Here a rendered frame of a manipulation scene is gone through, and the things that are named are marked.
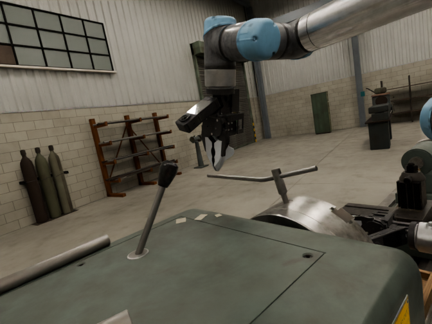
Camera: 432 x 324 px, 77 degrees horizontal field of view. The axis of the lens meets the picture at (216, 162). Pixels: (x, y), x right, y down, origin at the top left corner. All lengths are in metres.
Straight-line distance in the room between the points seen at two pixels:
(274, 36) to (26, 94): 7.06
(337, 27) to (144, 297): 0.54
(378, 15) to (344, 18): 0.05
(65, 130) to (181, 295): 7.26
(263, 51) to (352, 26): 0.16
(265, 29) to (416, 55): 14.17
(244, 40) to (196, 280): 0.42
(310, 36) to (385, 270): 0.44
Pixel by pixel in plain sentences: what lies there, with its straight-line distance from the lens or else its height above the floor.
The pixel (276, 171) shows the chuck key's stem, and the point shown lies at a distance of 0.66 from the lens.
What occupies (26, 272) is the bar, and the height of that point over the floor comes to 1.27.
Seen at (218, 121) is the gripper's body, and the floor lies 1.45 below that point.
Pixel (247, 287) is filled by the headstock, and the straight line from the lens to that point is 0.35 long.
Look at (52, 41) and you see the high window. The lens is 8.08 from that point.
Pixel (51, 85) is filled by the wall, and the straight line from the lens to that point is 7.69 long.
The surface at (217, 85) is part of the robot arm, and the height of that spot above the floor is 1.53.
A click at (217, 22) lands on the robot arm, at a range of 0.65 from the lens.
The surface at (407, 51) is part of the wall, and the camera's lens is 14.70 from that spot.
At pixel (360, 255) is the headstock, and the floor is 1.25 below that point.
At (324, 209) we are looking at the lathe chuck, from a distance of 0.64.
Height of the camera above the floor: 1.45
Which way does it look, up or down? 8 degrees down
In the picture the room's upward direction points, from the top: 10 degrees counter-clockwise
